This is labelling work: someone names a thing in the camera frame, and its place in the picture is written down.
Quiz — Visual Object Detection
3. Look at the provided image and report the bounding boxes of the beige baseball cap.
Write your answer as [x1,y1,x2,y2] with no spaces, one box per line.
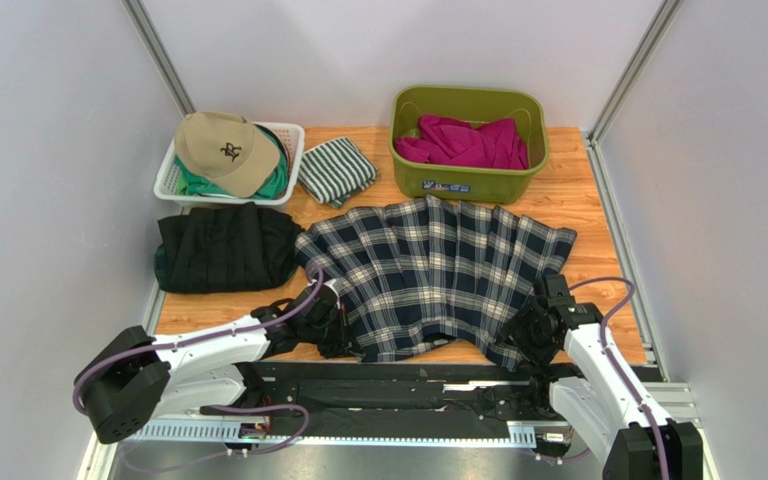
[174,111,280,198]

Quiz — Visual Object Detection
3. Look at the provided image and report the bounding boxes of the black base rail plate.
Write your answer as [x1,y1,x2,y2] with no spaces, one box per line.
[232,361,580,441]

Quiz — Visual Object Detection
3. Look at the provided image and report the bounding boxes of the black garment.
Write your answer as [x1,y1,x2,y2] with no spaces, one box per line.
[153,203,304,294]

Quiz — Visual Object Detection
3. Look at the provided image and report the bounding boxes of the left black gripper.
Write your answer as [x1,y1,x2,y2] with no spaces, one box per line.
[299,302,364,358]

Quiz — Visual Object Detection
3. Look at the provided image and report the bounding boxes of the green garment in basket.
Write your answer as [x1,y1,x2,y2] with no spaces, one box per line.
[174,125,289,200]

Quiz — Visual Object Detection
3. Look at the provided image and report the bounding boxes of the pink garment in tub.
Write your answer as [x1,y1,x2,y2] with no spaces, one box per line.
[393,115,530,170]

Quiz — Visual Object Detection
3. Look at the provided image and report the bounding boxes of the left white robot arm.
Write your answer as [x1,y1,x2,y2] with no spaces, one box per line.
[72,281,363,444]

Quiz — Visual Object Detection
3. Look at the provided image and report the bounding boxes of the grey white plaid skirt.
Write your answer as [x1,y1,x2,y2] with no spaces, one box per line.
[295,196,577,371]

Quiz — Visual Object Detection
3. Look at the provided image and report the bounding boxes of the olive green plastic tub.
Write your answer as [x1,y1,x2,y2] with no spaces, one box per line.
[389,85,549,204]

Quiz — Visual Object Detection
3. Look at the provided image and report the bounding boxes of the white plastic basket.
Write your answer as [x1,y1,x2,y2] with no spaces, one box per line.
[153,122,306,211]

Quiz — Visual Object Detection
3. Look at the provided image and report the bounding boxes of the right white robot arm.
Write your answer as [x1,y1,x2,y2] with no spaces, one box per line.
[501,274,704,479]

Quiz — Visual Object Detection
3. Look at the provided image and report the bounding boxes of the striped folded cloth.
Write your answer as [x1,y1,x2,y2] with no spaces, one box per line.
[298,136,378,209]

